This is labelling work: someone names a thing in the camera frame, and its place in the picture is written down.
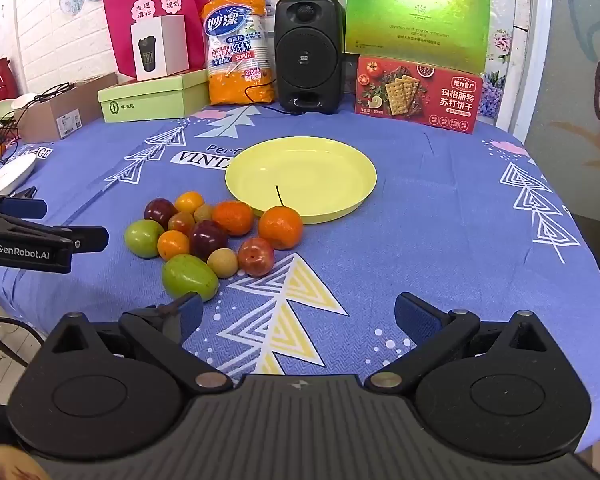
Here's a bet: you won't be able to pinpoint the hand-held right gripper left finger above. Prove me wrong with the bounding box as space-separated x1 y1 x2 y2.
42 291 234 395

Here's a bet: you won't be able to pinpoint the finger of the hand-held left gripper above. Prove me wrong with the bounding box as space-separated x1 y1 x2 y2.
0 187 49 220
54 225 110 254

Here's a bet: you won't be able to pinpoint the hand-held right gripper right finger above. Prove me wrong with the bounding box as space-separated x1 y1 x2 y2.
364 291 557 391

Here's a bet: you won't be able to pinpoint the green plum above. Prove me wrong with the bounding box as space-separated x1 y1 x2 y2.
124 219 166 260
161 254 220 302

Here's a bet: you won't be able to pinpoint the tan longan fruit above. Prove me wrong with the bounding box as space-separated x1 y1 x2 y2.
207 248 239 279

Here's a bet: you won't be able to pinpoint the small orange mandarin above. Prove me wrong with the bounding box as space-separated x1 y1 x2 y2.
157 230 191 262
174 191 205 215

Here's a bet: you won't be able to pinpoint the dark red plum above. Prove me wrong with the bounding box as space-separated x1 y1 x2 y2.
144 198 179 229
189 220 229 261

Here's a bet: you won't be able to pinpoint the bright red plum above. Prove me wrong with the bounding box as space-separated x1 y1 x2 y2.
237 237 276 278

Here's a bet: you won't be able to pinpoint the reddish brown small fruit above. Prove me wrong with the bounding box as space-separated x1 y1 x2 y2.
167 211 197 235

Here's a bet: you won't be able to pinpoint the stemmed orange tangerine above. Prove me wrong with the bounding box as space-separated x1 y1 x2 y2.
258 185 305 251

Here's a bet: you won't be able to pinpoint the yellow plastic plate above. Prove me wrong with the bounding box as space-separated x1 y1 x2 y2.
225 136 378 225

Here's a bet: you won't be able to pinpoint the white oblong device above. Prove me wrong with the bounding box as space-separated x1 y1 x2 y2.
0 152 38 196

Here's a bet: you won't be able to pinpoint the blue printed tablecloth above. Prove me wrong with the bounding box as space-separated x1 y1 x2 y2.
0 95 600 461

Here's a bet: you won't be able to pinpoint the brown cardboard box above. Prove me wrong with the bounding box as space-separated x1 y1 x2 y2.
17 72 121 142

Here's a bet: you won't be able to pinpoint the red kettle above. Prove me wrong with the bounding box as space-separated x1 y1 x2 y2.
0 57 19 104

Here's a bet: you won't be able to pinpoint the light green cardboard box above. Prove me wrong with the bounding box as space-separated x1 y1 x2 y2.
97 67 211 124

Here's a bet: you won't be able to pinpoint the pink paper bag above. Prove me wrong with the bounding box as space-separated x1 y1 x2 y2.
97 0 211 79

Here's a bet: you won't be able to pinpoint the white cup box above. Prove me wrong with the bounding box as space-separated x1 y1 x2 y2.
131 15 190 83

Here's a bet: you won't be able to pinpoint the red cracker box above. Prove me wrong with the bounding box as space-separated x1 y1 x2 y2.
355 55 484 135

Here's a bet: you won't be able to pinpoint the orange paper cup package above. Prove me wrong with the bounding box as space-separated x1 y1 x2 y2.
202 0 277 107

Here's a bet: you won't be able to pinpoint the black speaker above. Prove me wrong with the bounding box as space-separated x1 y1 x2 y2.
274 0 347 115

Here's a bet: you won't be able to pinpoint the shiny green gift box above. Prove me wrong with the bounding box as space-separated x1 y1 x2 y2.
344 0 492 70

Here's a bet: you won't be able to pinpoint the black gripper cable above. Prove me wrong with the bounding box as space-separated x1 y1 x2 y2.
0 315 47 362

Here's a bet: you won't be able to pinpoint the black cables on box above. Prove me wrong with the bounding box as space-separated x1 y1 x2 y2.
14 79 82 112

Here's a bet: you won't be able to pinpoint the black speaker cable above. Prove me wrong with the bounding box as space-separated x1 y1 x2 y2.
243 79 307 116

